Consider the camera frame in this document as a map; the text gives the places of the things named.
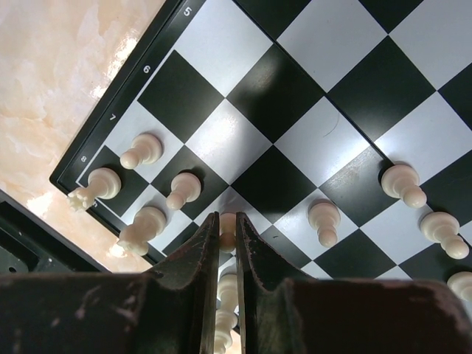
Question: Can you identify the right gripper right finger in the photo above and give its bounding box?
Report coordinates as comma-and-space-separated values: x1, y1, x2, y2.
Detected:
236, 212, 307, 353

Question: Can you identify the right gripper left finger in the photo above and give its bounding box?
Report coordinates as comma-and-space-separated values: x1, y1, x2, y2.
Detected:
128, 212, 220, 353

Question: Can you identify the white knight piece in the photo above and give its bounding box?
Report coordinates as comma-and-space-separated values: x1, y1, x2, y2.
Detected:
117, 206, 167, 256

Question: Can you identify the white rook piece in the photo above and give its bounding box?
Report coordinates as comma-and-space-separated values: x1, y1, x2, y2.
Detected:
67, 167, 122, 211

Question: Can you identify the black and white chessboard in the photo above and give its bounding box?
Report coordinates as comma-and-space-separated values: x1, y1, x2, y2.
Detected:
49, 0, 472, 285

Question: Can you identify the white pawn piece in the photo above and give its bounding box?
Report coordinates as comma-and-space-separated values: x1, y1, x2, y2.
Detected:
447, 271, 472, 302
166, 173, 201, 210
420, 212, 469, 260
219, 213, 236, 253
308, 201, 341, 248
381, 164, 427, 209
119, 133, 163, 170

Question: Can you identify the white bishop piece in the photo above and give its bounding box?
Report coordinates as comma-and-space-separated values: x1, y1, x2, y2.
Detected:
217, 274, 238, 313

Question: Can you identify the white king piece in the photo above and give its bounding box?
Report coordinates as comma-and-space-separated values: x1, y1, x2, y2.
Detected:
214, 308, 237, 354

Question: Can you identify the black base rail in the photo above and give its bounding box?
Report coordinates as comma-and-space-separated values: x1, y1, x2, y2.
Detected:
1, 192, 106, 274

